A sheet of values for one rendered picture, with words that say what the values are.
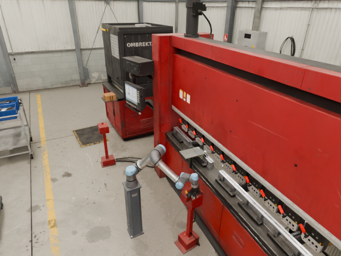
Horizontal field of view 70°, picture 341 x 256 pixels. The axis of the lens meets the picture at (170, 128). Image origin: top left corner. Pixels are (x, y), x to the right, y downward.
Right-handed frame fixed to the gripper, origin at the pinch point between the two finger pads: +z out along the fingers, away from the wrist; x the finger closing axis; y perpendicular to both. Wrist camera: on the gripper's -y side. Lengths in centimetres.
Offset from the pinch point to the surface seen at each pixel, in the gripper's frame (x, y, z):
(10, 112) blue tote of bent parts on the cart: 326, -138, -35
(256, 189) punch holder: -55, 28, -42
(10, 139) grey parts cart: 354, -158, 27
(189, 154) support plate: 43, 30, -24
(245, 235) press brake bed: -62, 12, 2
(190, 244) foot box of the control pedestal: -3, -9, 64
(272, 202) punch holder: -75, 24, -43
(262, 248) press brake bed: -81, 9, -4
